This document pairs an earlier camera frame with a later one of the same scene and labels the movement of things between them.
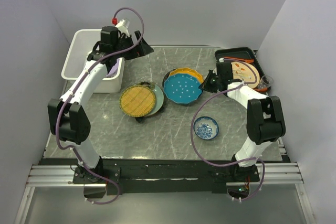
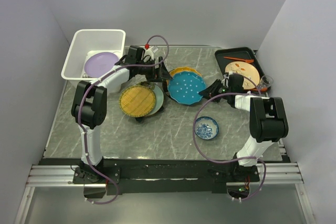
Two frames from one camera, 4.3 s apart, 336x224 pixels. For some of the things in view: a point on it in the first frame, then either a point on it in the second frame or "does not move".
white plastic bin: (81, 43) does not move
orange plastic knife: (247, 61) does not move
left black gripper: (142, 49) → (161, 72)
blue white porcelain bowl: (206, 128) does not move
